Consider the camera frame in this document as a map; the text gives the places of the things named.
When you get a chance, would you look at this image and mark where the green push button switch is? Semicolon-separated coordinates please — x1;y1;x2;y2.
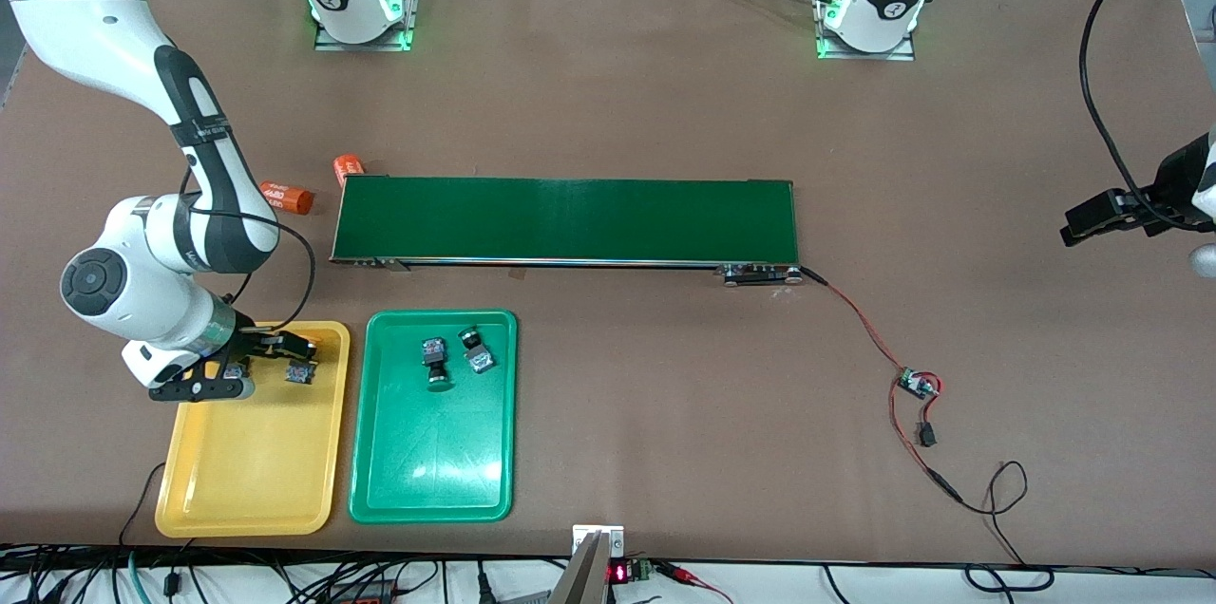
458;327;498;375
421;335;456;393

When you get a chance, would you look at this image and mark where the yellow plastic tray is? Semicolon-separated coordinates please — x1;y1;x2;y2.
155;321;352;538

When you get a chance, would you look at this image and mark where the green plastic tray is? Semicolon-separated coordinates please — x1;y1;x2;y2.
348;310;519;525

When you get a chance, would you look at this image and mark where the small green circuit board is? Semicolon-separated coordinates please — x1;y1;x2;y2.
898;368;943;401

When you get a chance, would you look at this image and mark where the green conveyor belt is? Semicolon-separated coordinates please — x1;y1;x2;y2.
330;174;804;288

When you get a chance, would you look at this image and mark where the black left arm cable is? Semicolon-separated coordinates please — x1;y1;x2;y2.
1079;0;1216;230

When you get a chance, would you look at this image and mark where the thin black edge cable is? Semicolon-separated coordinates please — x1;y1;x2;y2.
118;462;196;550

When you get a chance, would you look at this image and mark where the red and black wire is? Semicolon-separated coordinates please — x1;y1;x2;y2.
801;266;911;377

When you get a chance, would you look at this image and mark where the thin black looped cable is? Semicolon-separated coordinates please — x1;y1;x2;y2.
955;460;1057;593

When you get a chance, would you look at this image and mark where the thin red wire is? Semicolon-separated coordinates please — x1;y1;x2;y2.
888;376;965;503

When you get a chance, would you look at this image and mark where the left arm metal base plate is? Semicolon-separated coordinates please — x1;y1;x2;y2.
810;0;918;62

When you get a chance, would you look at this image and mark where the small metal bracket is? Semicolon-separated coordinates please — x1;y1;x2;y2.
572;524;625;559

